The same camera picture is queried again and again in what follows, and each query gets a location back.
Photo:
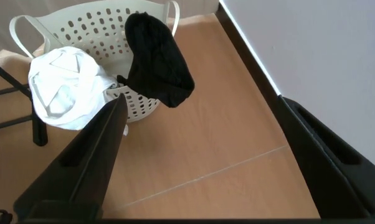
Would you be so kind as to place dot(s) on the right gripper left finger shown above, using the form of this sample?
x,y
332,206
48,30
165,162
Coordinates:
x,y
50,189

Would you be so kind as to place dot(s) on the black clothes rack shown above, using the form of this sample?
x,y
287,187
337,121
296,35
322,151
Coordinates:
x,y
39,130

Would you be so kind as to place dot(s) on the black garment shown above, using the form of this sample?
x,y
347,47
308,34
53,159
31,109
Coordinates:
x,y
156,62

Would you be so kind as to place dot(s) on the white laundry basket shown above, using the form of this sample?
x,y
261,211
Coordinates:
x,y
97,31

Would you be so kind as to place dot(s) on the white garment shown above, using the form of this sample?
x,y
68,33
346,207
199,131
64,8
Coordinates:
x,y
66,90

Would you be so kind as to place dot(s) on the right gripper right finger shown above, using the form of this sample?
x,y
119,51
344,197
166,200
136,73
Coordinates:
x,y
327,189

